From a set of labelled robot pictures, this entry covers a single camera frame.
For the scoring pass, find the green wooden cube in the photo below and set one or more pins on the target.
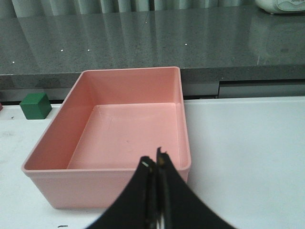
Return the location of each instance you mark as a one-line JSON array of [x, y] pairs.
[[36, 106]]

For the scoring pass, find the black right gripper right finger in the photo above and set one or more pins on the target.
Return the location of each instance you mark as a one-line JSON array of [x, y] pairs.
[[179, 206]]

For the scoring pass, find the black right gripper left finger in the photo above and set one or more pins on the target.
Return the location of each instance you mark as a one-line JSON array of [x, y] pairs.
[[135, 206]]

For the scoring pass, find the pink plastic bin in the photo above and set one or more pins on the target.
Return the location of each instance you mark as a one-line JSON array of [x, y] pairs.
[[108, 121]]

